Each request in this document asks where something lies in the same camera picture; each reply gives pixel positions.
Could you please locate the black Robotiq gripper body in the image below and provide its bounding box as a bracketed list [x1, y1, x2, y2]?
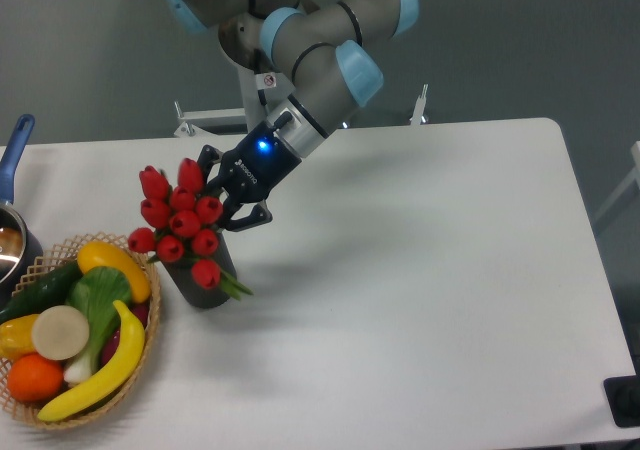
[212, 122, 301, 205]

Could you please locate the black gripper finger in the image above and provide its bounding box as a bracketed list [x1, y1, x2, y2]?
[213, 195, 273, 232]
[197, 144, 225, 190]

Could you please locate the red tulip bouquet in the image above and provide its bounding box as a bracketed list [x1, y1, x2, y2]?
[128, 158, 253, 300]

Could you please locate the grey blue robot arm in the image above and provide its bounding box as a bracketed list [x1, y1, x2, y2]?
[166, 0, 420, 231]

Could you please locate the dark grey ribbed vase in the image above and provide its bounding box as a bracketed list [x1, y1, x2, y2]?
[163, 236, 240, 309]

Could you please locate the dark red vegetable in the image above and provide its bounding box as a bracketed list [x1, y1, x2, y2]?
[100, 302, 149, 367]

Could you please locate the green bok choy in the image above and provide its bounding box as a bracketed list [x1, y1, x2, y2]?
[64, 266, 132, 386]

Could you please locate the green cucumber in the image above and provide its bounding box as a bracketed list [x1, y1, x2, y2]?
[1, 261, 82, 324]

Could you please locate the woven wicker basket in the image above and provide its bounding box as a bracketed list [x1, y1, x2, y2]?
[1, 232, 161, 431]

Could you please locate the yellow banana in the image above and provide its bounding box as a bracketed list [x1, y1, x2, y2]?
[37, 300, 145, 423]

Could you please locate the beige round disc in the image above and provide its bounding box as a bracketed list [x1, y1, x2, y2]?
[31, 305, 89, 361]

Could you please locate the yellow bell pepper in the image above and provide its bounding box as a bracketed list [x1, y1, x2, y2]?
[1, 314, 39, 361]

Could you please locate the orange fruit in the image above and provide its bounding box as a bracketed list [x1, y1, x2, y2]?
[7, 353, 63, 403]

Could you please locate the black device at table edge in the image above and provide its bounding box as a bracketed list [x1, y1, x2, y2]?
[603, 375, 639, 428]

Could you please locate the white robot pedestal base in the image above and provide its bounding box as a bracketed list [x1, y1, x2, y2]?
[172, 0, 431, 139]

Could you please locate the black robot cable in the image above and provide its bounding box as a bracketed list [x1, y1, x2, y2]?
[252, 48, 274, 121]

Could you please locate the blue handled saucepan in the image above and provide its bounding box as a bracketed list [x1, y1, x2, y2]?
[1, 114, 43, 308]

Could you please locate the white frame at right edge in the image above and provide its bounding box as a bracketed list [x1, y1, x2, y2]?
[592, 141, 639, 234]

